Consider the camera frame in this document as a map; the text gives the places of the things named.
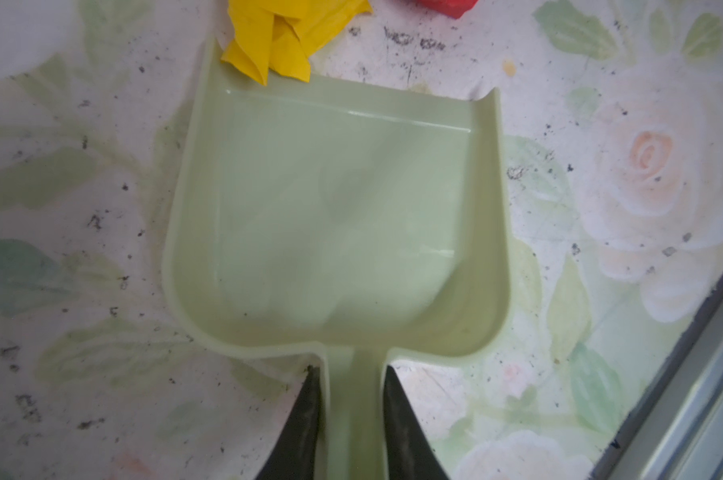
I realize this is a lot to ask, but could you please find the red paper scrap front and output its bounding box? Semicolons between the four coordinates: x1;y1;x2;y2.
417;0;479;19

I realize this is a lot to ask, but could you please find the aluminium front rail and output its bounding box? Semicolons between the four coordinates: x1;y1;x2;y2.
591;276;723;479

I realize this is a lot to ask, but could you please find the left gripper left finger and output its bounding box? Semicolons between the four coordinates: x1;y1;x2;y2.
255;366;322;480

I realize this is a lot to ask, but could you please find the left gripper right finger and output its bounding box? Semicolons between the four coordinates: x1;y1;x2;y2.
383;366;449;480

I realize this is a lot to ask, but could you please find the green plastic dustpan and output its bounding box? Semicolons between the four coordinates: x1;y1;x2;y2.
161;39;513;479

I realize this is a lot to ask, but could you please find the yellow paper scrap centre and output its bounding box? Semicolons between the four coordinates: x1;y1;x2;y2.
220;0;373;86

